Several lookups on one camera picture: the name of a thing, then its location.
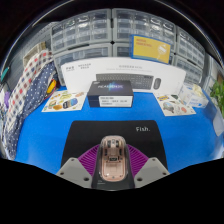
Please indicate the clear plastic packet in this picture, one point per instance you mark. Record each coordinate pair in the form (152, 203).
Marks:
(193, 96)

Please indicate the transparent pink computer mouse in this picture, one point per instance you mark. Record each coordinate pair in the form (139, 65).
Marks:
(113, 163)

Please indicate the small black box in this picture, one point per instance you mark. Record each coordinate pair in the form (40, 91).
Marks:
(110, 90)

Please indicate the white woven basket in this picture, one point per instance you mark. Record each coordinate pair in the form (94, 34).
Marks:
(33, 53)

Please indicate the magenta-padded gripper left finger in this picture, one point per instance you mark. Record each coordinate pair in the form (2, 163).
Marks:
(85, 163)

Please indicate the colourful sticker sheet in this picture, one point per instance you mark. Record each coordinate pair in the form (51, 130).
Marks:
(63, 101)
(173, 105)

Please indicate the white keyboard box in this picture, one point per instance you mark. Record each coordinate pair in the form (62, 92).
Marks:
(80, 73)

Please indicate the black mouse pad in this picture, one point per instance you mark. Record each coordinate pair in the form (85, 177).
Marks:
(83, 133)

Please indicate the navy polka dot cloth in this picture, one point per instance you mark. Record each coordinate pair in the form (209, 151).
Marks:
(36, 96)

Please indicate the red blue checked cloth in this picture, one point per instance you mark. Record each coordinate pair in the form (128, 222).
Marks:
(28, 80)

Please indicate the green potted plant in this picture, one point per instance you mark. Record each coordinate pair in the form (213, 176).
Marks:
(218, 96)

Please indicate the blue yellow box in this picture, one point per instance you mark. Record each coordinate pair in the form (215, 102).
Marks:
(150, 48)

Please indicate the clear plastic drawer cabinet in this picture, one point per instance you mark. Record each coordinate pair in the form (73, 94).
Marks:
(191, 46)
(83, 53)
(83, 31)
(121, 50)
(143, 23)
(190, 70)

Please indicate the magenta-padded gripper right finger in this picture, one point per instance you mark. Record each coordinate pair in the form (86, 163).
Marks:
(141, 163)

